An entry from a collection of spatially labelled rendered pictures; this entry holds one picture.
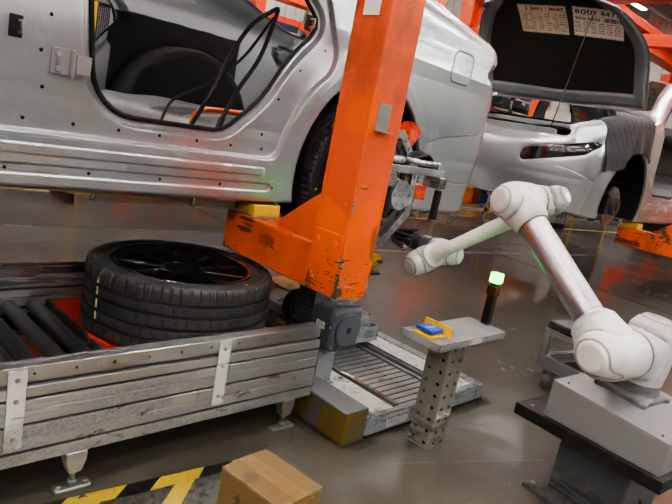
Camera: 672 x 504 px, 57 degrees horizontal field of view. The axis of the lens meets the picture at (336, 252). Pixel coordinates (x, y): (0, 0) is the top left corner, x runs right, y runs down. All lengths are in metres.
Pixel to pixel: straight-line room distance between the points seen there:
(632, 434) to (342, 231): 1.07
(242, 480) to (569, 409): 1.06
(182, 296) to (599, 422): 1.35
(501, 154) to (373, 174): 3.09
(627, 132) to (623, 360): 3.45
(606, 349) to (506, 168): 3.22
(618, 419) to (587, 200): 3.21
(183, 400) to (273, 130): 1.08
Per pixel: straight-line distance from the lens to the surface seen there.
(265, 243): 2.34
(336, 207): 2.06
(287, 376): 2.19
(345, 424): 2.23
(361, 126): 2.02
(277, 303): 2.92
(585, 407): 2.12
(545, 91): 6.20
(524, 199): 2.20
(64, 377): 1.77
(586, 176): 5.06
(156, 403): 1.91
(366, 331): 3.01
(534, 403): 2.27
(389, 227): 2.87
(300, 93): 2.51
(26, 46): 2.00
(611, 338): 1.99
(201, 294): 2.00
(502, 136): 5.10
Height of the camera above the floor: 1.10
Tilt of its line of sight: 12 degrees down
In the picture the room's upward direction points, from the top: 11 degrees clockwise
